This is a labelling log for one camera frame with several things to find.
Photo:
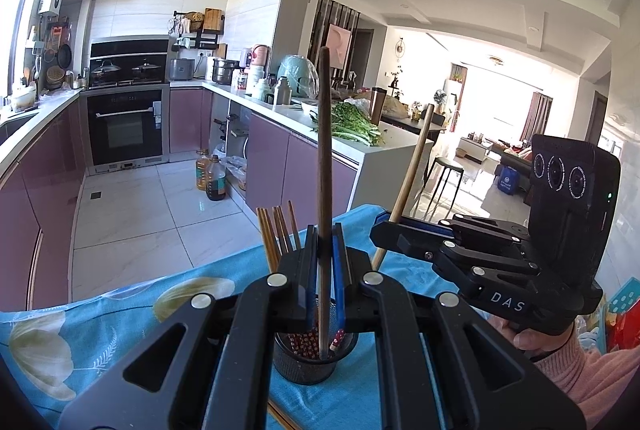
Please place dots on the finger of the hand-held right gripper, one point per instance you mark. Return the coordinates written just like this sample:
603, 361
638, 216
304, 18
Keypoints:
475, 267
480, 230

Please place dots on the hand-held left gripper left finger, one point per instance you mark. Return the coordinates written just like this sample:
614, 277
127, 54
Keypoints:
313, 280

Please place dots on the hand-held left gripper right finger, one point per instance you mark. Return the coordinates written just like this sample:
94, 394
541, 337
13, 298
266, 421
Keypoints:
340, 280

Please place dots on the bundle of bamboo chopsticks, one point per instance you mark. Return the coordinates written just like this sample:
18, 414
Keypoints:
268, 240

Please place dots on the black mesh holder cup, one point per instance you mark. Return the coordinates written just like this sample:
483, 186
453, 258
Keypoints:
300, 367

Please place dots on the person's right hand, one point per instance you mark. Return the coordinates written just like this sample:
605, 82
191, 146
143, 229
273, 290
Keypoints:
535, 344

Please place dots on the blue shopping bag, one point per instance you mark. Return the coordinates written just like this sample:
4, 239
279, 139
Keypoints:
509, 180

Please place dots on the black bar stool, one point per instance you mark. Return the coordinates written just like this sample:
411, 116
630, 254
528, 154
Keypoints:
445, 165

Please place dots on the living room sofa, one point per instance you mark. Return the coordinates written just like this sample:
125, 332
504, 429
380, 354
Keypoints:
515, 155

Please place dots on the black dining chair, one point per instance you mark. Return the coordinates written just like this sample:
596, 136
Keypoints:
437, 118

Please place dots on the dark dining table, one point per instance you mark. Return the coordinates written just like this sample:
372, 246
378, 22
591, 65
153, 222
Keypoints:
405, 123

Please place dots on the clear plastic bag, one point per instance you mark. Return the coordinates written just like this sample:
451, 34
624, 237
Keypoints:
236, 170

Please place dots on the purple peninsula base cabinets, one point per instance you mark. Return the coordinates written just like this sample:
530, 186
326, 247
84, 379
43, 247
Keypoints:
270, 150

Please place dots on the dark cooking oil bottle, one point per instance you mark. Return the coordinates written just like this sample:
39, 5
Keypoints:
216, 180

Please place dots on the yellow cooking oil bottle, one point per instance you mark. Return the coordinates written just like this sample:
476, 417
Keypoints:
201, 172

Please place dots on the bunch of green vegetables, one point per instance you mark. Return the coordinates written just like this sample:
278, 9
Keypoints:
350, 123

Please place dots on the dark travel tumbler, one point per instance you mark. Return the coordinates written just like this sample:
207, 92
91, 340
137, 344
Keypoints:
378, 103

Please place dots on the blue floral tablecloth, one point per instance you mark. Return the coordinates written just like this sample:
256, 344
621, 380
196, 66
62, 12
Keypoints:
150, 310

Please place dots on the steel vacuum bottle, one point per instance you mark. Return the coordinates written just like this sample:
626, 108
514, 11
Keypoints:
283, 91

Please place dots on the green appliance under plastic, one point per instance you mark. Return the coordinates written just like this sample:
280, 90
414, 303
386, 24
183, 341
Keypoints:
295, 73

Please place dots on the steel stockpot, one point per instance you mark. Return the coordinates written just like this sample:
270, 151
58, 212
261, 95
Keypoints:
225, 71

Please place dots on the pink electric kettle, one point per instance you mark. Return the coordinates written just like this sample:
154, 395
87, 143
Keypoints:
260, 56

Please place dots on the black integrated stove oven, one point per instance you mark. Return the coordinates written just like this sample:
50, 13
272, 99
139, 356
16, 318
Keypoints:
125, 135

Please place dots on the silver rice cooker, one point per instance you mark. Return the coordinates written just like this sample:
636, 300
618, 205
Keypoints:
181, 69

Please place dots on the dark slatted room screen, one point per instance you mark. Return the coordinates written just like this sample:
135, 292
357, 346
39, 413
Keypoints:
345, 18

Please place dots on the black pot with glass lid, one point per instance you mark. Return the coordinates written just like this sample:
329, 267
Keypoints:
106, 71
146, 69

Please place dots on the wooden cutting board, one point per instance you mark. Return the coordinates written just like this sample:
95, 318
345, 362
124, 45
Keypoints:
213, 19

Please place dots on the purple base cabinets with sink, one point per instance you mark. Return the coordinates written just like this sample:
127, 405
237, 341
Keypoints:
35, 190

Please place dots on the round woven basket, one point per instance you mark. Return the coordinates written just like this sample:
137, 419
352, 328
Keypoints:
55, 78

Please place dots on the hanging black frying pan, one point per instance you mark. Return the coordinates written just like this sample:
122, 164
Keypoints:
64, 54

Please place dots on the white casserole pot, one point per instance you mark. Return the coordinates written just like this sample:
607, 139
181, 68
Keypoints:
23, 99

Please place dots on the kitchen window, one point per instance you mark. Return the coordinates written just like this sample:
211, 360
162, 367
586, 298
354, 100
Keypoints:
20, 10

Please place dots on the decorative wall clock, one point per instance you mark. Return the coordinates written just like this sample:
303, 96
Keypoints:
400, 50

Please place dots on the pink wall painting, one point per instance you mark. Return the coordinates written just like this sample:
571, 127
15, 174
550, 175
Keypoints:
337, 45

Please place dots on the black wall rack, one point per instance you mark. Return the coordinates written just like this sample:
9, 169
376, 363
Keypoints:
207, 41

